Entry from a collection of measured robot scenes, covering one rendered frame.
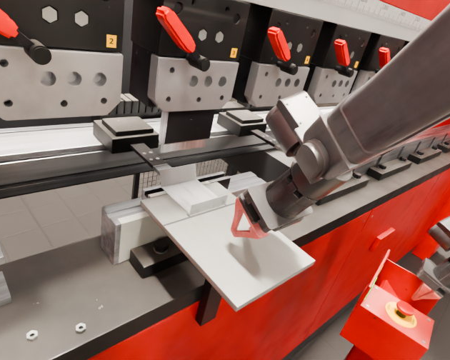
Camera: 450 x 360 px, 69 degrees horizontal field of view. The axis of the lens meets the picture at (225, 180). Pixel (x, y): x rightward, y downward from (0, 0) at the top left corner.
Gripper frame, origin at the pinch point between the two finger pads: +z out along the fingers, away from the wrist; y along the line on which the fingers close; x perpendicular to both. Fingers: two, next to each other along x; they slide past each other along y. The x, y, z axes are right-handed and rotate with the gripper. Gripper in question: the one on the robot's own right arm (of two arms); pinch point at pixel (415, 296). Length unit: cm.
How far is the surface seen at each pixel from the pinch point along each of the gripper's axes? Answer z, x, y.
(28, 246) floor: 116, 29, 130
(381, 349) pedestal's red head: 8.3, 14.9, -0.7
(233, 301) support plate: -15, 56, 29
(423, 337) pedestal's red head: -0.8, 12.3, -3.8
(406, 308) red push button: -2.2, 10.5, 2.3
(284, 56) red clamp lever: -38, 33, 50
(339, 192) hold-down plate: -3.5, -10.9, 31.9
